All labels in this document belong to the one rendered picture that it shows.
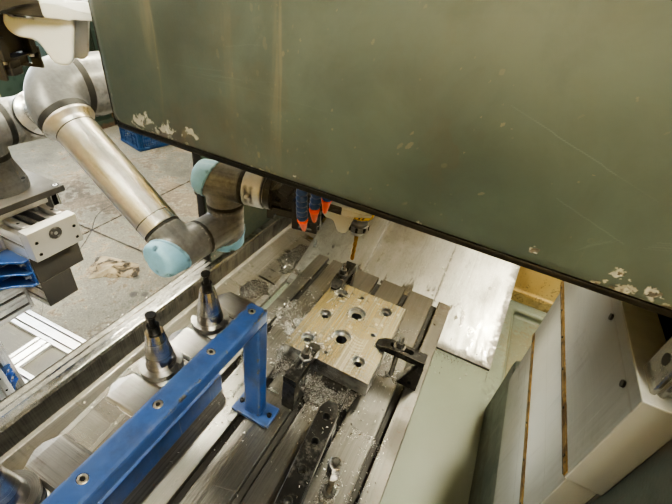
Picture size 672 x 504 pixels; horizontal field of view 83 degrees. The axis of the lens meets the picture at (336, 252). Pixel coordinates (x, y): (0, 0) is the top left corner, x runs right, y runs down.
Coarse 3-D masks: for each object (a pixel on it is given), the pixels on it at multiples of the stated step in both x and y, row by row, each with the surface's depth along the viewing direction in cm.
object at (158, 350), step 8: (160, 328) 56; (152, 336) 54; (160, 336) 55; (152, 344) 54; (160, 344) 55; (168, 344) 57; (152, 352) 55; (160, 352) 56; (168, 352) 57; (152, 360) 56; (160, 360) 56; (168, 360) 57; (152, 368) 57; (160, 368) 57; (168, 368) 58
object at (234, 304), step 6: (222, 294) 74; (228, 294) 74; (234, 294) 74; (222, 300) 72; (228, 300) 72; (234, 300) 73; (240, 300) 73; (246, 300) 73; (222, 306) 71; (228, 306) 71; (234, 306) 71; (240, 306) 71; (246, 306) 72; (228, 312) 70; (234, 312) 70
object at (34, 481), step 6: (18, 474) 44; (24, 474) 44; (30, 474) 44; (30, 480) 44; (36, 480) 44; (30, 486) 44; (36, 486) 44; (42, 486) 44; (30, 492) 43; (36, 492) 43; (42, 492) 44; (30, 498) 43; (36, 498) 43; (42, 498) 44
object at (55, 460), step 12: (48, 444) 48; (60, 444) 48; (72, 444) 49; (36, 456) 47; (48, 456) 47; (60, 456) 47; (72, 456) 47; (84, 456) 48; (24, 468) 46; (36, 468) 46; (48, 468) 46; (60, 468) 46; (72, 468) 46; (48, 480) 45; (60, 480) 45
